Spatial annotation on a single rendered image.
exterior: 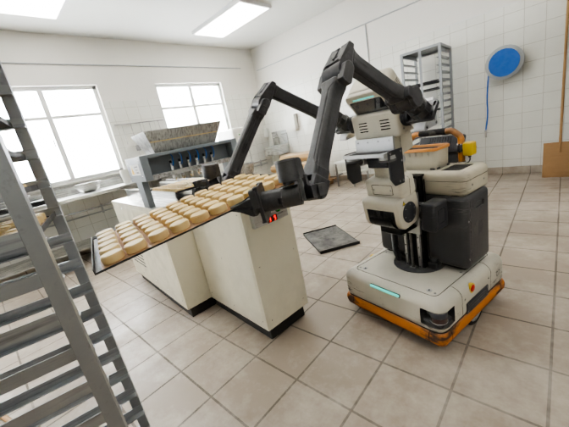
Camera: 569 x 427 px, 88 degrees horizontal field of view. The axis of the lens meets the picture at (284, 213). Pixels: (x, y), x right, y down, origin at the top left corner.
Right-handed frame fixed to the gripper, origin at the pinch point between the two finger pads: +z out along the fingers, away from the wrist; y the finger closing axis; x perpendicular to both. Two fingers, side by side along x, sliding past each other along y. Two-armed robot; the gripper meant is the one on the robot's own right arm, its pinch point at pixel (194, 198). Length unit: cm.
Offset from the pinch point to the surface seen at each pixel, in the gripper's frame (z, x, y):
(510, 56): -348, 270, 14
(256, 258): -34, 2, -47
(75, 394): 63, -7, -24
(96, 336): 33, -36, -34
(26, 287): 61, -5, 2
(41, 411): 67, -11, -23
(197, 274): -67, -60, -68
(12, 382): 68, -12, -14
